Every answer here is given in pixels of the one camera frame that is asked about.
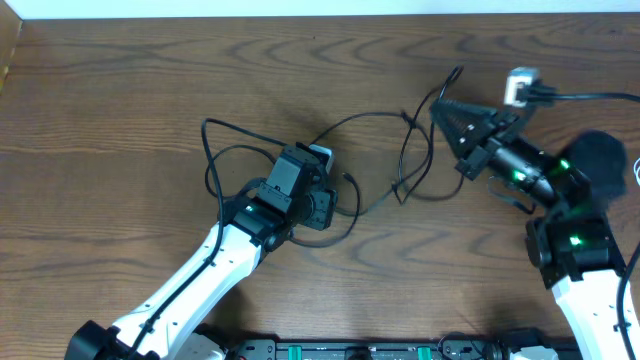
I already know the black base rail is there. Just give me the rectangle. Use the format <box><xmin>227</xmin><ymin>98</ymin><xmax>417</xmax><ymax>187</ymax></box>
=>
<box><xmin>194</xmin><ymin>327</ymin><xmax>581</xmax><ymax>360</ymax></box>

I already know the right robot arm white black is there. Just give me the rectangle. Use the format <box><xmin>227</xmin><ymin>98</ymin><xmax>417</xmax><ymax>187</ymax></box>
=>
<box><xmin>429</xmin><ymin>99</ymin><xmax>639</xmax><ymax>359</ymax></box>

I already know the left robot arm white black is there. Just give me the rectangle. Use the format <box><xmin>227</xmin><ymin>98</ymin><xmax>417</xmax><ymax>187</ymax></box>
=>
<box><xmin>65</xmin><ymin>144</ymin><xmax>337</xmax><ymax>359</ymax></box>

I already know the black USB cable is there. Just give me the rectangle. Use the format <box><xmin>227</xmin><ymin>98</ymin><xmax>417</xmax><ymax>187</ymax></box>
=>
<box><xmin>203</xmin><ymin>110</ymin><xmax>434</xmax><ymax>249</ymax></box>

